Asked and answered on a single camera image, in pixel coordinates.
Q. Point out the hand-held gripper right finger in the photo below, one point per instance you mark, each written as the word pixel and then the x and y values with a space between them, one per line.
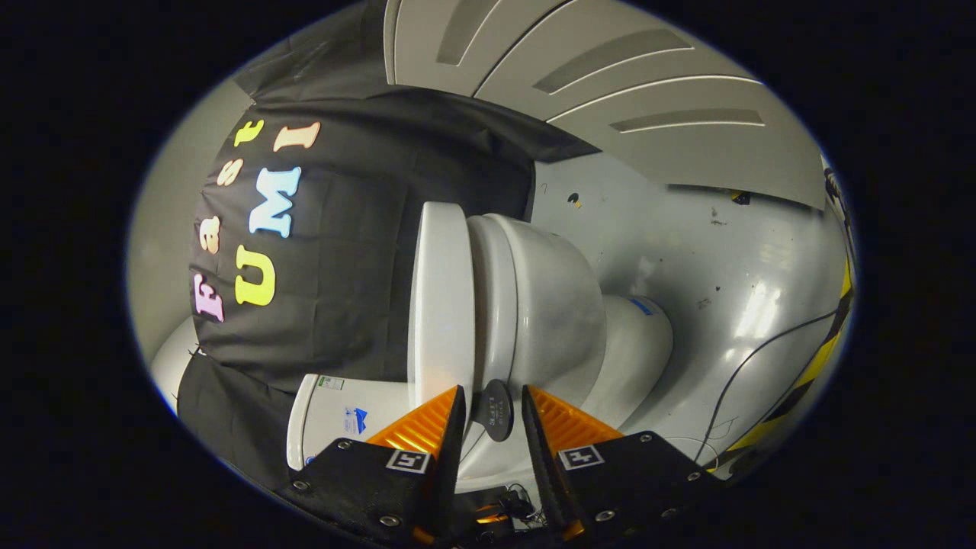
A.
pixel 541 480

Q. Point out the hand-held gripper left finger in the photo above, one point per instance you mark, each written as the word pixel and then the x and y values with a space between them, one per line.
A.
pixel 448 473

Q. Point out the black round lid tab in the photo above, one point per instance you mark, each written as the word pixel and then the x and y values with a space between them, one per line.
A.
pixel 496 412

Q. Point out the white toilet lid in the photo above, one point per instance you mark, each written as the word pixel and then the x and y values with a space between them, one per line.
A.
pixel 442 305

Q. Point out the white ceramic toilet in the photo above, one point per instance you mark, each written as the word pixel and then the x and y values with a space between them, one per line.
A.
pixel 549 305

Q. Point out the black backdrop cloth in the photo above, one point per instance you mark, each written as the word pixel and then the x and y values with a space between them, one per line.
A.
pixel 358 267

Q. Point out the small yellow black floor sticker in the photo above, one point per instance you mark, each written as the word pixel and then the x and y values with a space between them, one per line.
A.
pixel 573 200

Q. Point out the yellow black hazard tape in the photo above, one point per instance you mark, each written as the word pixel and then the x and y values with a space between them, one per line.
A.
pixel 816 366

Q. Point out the grey drawer cabinet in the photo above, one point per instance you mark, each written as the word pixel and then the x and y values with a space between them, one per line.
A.
pixel 648 152

